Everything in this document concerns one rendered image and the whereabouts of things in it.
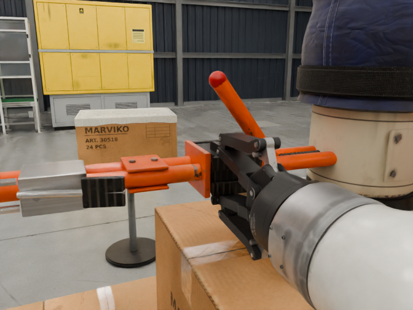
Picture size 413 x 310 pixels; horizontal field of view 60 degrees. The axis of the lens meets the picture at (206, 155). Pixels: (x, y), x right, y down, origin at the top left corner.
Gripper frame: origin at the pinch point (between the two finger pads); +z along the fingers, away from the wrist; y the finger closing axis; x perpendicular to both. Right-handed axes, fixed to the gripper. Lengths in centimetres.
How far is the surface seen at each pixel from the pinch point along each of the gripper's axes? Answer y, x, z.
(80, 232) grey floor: 120, -13, 243
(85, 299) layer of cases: 66, -17, 73
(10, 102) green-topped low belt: 61, -105, 726
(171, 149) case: 40, 44, 170
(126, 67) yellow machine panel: -1, 116, 727
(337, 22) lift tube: -18.9, 16.4, -2.9
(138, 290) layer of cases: 66, 1, 71
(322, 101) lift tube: -8.4, 15.9, -1.9
